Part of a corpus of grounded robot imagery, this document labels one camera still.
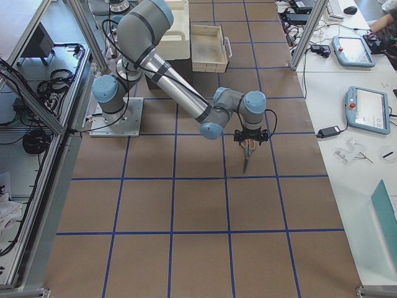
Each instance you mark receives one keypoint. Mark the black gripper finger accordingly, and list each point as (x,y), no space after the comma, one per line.
(238,137)
(260,141)

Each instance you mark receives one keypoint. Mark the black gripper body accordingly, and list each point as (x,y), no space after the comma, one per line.
(250,135)

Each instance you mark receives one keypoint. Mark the grey orange handled scissors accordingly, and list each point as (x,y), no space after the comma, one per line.
(248,145)

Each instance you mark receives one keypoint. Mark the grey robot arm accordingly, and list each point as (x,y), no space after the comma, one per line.
(138,33)

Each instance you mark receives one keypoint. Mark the open wooden drawer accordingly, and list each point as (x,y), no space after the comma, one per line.
(208,52)

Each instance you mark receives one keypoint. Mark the black power adapter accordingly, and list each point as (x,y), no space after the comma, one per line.
(328,132)

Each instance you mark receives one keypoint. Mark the blue teach pendant near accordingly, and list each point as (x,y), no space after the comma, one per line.
(367,109)

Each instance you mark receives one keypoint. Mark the blue teach pendant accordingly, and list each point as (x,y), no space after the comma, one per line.
(352,52)
(367,109)

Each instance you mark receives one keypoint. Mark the white plastic tray box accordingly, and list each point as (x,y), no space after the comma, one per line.
(175,43)

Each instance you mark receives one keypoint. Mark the blue teach pendant far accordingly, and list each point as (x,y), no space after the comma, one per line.
(352,52)

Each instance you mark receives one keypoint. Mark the teal laptop lid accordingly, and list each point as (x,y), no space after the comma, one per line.
(384,211)

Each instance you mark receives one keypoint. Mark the black computer mouse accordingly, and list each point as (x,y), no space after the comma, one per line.
(351,10)

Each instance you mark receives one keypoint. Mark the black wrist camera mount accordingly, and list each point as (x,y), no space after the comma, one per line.
(265,137)

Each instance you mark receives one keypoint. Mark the white drawer handle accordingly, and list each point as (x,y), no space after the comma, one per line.
(227,45)

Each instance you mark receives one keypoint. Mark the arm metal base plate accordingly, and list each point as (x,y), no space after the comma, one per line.
(125,123)

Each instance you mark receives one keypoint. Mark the aluminium frame post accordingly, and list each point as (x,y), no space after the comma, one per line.
(313,20)

